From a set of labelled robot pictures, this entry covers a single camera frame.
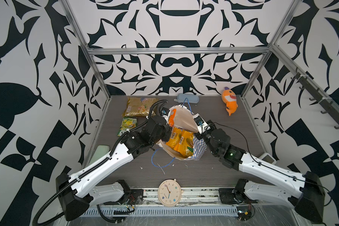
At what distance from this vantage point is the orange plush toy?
110 centimetres

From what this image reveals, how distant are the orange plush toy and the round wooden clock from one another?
647 millimetres

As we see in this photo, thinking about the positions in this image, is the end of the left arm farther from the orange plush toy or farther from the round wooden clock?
the orange plush toy
